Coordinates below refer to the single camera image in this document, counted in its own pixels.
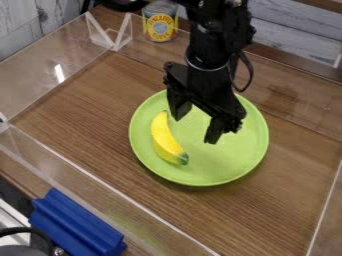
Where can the blue plastic clamp block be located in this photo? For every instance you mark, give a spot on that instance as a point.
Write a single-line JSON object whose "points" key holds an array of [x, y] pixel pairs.
{"points": [[73, 228]]}

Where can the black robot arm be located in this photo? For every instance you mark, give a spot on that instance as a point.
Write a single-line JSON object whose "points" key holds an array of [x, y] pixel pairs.
{"points": [[220, 31]]}

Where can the green round plate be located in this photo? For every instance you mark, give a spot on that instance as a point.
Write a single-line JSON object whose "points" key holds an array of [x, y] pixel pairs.
{"points": [[213, 164]]}

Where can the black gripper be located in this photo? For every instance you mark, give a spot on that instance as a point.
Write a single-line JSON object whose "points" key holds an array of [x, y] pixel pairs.
{"points": [[205, 87]]}

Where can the clear acrylic enclosure wall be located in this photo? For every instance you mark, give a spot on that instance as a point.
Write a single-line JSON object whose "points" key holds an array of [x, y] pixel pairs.
{"points": [[30, 74]]}

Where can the yellow toy banana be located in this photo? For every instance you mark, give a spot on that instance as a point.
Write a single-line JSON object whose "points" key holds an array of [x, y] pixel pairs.
{"points": [[165, 145]]}

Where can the yellow labelled tin can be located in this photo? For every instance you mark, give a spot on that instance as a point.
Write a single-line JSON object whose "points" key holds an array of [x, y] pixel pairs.
{"points": [[160, 20]]}

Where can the clear acrylic triangle bracket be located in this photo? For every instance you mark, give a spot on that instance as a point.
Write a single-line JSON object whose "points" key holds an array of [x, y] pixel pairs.
{"points": [[111, 39]]}

